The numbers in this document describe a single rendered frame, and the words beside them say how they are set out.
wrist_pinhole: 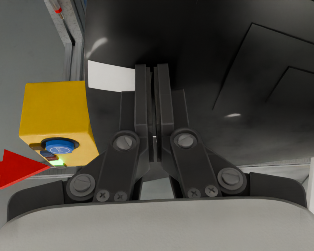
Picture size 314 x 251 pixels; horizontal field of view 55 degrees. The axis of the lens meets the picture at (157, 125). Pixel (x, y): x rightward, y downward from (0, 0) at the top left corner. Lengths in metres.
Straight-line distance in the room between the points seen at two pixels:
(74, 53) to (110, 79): 0.44
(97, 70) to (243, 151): 0.12
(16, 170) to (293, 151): 0.18
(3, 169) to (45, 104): 0.28
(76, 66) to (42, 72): 0.56
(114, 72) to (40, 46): 1.05
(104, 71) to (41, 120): 0.31
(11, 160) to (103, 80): 0.08
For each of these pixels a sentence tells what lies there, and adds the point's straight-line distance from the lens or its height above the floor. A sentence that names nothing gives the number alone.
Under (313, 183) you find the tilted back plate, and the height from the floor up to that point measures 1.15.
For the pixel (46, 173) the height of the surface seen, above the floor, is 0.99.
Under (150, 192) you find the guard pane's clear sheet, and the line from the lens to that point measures 0.91.
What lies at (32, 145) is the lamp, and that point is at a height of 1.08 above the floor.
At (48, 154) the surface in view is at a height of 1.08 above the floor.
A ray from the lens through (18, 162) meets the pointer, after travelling 0.20.
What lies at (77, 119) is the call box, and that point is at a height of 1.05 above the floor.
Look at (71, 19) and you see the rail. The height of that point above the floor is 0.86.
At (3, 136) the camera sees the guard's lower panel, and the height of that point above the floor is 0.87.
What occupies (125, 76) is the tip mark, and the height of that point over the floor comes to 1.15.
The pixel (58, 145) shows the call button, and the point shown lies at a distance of 0.46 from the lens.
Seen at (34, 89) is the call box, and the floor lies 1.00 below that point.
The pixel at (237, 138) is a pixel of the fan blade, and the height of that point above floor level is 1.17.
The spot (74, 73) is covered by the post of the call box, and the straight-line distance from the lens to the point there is 0.57.
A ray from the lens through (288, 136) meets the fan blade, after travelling 0.21.
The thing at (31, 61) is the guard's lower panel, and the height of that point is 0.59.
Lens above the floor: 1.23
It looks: 23 degrees down
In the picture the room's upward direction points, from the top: 177 degrees clockwise
